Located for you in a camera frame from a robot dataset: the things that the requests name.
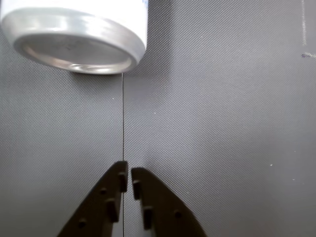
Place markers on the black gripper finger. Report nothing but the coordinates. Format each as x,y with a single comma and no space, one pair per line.
163,207
98,205

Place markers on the dark grey textured mat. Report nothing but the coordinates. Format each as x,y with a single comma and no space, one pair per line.
222,111
49,128

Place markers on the white blue printed drink can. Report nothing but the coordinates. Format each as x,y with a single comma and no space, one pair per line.
74,29

